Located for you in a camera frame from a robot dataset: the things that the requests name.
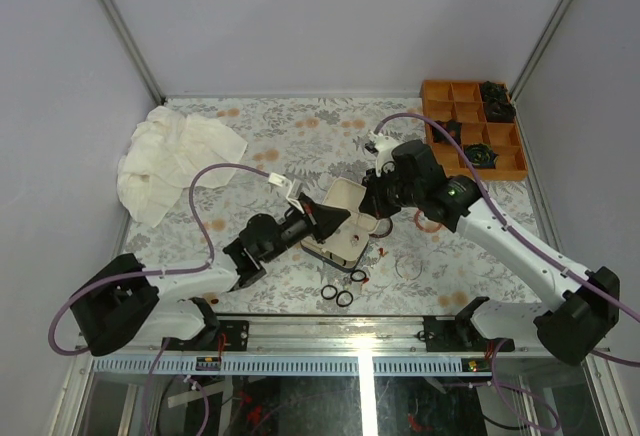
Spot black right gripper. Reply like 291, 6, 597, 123
359, 163, 423, 220

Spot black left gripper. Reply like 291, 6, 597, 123
264, 193, 350, 265

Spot cream and navy jewelry box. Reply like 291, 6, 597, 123
301, 177, 379, 271

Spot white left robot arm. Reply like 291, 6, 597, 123
71, 178, 381, 357

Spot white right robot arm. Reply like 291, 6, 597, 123
359, 135, 620, 366

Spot dark purple bangle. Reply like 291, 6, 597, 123
371, 218, 393, 239

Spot orange-red bangle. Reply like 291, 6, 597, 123
413, 210, 442, 234

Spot floral table mat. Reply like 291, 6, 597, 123
123, 98, 535, 315

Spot dark fabric flower orange dots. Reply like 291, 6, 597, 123
431, 120, 462, 145

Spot dark green fabric flower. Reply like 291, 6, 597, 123
463, 143, 498, 169

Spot orange divided tray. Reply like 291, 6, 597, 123
420, 80, 528, 181

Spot white crumpled cloth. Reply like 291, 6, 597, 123
116, 106, 248, 227

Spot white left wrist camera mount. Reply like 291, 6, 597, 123
268, 172, 303, 212

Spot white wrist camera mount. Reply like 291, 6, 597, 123
365, 131, 400, 177
268, 172, 303, 212

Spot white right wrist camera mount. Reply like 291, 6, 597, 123
365, 131, 400, 177

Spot silver wire bangle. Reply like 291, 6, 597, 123
394, 255, 424, 281

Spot aluminium rail frame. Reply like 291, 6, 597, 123
74, 313, 614, 377

